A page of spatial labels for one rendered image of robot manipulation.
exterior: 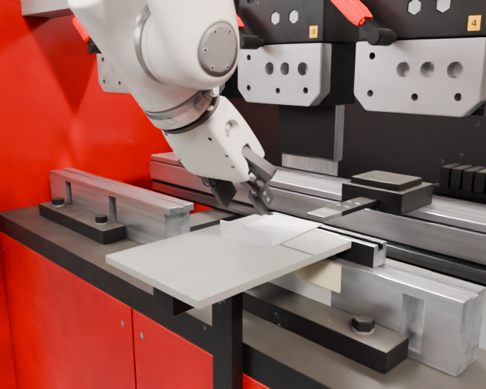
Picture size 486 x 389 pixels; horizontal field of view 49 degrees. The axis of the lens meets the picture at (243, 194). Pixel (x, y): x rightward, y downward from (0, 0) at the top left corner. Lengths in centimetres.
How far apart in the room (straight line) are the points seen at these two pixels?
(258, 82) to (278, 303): 31
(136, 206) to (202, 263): 46
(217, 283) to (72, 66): 100
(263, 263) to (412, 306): 21
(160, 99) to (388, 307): 38
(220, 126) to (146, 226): 52
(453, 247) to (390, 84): 39
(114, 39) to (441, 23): 33
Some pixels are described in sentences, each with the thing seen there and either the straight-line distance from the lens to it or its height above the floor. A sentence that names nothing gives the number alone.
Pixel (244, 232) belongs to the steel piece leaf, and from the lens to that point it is 70.
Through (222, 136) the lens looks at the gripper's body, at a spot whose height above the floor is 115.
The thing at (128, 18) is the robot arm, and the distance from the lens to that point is 50.
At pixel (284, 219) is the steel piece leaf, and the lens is 79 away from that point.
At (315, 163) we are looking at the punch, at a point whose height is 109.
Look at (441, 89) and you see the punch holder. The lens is 60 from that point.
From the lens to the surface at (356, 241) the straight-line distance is 72.
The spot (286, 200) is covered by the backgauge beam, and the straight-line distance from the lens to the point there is 112.
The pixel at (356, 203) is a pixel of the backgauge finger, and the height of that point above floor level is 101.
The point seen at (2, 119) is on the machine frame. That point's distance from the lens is 141.
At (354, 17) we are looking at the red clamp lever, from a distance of 61.
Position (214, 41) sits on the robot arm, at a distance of 45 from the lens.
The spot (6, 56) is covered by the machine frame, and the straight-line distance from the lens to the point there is 141.
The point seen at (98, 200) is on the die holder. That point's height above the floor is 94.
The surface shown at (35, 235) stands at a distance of 123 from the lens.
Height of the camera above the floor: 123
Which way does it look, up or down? 14 degrees down
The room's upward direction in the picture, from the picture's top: straight up
